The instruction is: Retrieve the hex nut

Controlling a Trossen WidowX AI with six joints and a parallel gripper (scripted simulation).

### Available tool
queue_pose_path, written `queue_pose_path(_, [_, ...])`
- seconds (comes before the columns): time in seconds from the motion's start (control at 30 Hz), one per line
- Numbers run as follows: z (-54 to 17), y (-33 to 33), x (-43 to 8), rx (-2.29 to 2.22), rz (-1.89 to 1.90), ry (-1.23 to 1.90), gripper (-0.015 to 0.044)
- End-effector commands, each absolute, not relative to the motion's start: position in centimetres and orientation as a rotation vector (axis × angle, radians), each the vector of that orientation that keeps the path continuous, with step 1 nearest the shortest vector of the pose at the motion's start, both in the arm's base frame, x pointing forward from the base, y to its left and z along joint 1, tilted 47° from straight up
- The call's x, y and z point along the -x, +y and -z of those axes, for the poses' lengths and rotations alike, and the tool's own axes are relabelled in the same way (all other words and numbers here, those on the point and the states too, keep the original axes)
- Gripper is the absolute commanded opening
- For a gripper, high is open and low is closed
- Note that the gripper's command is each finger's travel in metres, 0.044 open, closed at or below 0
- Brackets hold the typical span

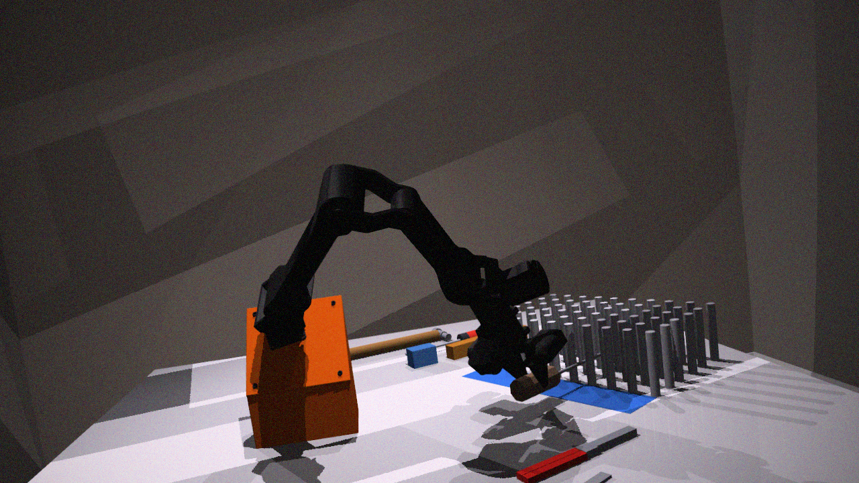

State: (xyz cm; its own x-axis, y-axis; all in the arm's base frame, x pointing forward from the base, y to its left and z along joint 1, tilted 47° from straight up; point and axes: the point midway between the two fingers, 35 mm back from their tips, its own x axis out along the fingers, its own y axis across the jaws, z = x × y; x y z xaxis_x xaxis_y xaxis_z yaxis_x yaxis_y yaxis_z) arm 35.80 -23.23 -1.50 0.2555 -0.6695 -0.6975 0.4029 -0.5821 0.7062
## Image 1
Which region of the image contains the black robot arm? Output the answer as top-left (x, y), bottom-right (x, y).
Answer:
top-left (254, 164), bottom-right (550, 376)

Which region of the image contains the blue rectangular block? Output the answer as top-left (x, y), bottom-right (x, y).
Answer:
top-left (406, 343), bottom-right (438, 369)

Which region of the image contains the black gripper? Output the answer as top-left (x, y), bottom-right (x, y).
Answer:
top-left (478, 305), bottom-right (567, 388)

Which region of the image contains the orange flat bar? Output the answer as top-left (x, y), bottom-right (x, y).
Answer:
top-left (446, 336), bottom-right (478, 360)

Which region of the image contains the red-handled screwdriver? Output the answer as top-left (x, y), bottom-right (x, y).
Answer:
top-left (436, 330), bottom-right (478, 347)

